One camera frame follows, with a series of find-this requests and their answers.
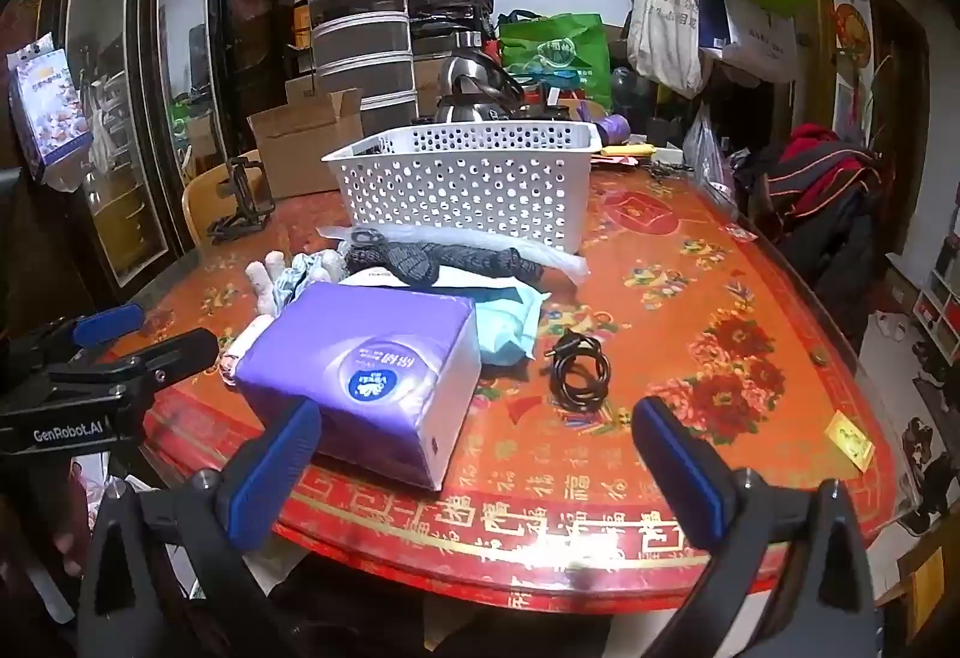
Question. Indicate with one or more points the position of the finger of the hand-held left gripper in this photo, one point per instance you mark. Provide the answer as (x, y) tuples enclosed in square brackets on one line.
[(109, 322), (172, 358)]

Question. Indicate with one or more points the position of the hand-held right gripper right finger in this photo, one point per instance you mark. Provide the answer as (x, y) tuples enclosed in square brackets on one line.
[(679, 470)]

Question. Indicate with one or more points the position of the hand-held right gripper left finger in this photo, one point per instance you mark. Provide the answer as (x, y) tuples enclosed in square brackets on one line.
[(274, 470)]

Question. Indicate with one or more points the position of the purple tissue pack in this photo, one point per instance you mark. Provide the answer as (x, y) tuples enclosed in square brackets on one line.
[(360, 358)]

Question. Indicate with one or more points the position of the grey knit glove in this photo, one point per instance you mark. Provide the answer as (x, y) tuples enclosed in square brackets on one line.
[(420, 256)]

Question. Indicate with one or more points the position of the white perforated plastic basket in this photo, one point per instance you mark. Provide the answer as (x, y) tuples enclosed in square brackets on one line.
[(465, 193)]

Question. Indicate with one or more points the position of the white knit glove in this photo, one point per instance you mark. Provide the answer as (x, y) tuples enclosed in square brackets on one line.
[(262, 283)]

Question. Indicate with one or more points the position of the yellow chair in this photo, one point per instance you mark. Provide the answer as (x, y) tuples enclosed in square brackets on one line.
[(199, 200)]

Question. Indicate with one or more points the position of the yellow card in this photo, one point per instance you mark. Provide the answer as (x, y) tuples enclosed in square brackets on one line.
[(850, 439)]

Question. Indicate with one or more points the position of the cardboard box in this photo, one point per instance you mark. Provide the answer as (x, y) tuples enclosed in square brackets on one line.
[(300, 140)]

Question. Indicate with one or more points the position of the yellow flat object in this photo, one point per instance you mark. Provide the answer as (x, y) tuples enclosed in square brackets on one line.
[(626, 151)]

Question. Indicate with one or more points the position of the red and black clothes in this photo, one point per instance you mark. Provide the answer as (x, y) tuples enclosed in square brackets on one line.
[(817, 170)]

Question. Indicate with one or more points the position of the purple plastic object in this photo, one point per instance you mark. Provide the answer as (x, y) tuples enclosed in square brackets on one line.
[(616, 129)]

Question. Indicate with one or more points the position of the stacked grey storage containers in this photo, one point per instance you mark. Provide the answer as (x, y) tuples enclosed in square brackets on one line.
[(360, 27)]

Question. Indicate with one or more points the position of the steel kettle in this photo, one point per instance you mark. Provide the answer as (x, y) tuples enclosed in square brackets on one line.
[(472, 88)]

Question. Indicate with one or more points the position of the green shopping bag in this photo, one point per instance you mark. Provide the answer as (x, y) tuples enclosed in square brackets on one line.
[(555, 54)]

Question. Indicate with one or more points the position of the white and blue tote bag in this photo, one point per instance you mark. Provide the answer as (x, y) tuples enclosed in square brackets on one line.
[(757, 39)]

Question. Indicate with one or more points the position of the wall calendar poster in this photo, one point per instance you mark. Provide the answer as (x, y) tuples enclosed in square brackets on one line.
[(49, 103)]

